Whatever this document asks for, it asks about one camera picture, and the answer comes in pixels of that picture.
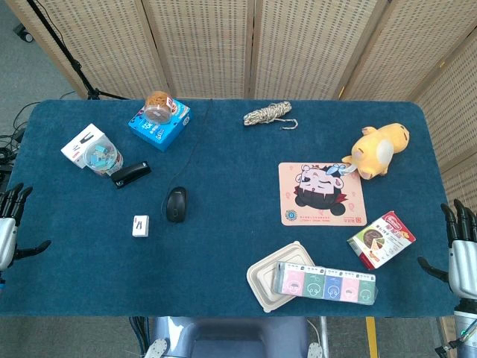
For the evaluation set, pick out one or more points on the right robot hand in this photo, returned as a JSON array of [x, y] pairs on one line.
[[464, 261]]

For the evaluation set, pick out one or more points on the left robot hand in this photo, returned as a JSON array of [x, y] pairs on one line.
[[8, 238]]

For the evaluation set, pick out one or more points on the black computer mouse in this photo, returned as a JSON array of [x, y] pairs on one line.
[[176, 207]]

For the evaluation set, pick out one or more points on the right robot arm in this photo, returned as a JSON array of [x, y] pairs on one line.
[[466, 328]]

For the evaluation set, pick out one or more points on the cartoon print mouse pad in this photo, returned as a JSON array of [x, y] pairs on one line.
[[320, 201]]

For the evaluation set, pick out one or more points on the white box with red label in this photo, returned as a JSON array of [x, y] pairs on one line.
[[76, 147]]

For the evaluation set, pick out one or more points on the clear jar of colourful clips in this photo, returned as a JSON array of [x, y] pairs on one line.
[[102, 158]]

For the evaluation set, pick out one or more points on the small white staple box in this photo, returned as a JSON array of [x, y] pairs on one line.
[[140, 226]]

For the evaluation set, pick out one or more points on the black stapler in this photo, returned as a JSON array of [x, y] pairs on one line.
[[130, 174]]

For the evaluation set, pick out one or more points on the multicolour tissue pack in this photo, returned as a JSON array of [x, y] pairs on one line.
[[324, 284]]

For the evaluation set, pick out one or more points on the yellow plush toy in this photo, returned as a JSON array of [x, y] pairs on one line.
[[376, 147]]

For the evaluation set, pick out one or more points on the blue cookie box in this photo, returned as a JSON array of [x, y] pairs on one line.
[[160, 132]]

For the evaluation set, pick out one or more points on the black tripod stand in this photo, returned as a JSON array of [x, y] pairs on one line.
[[71, 61]]

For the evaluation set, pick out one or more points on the clear jar of rubber bands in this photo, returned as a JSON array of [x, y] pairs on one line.
[[158, 108]]

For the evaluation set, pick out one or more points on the beige takeaway container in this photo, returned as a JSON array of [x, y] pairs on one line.
[[262, 283]]

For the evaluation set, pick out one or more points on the black caster wheel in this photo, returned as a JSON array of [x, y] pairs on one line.
[[24, 33]]

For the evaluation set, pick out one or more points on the blue table cloth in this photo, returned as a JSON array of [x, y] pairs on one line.
[[223, 253]]

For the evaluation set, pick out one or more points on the blue grey robot torso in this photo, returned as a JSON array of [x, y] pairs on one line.
[[234, 337]]

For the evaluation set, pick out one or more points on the woven folding screen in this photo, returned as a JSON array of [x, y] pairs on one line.
[[309, 44]]

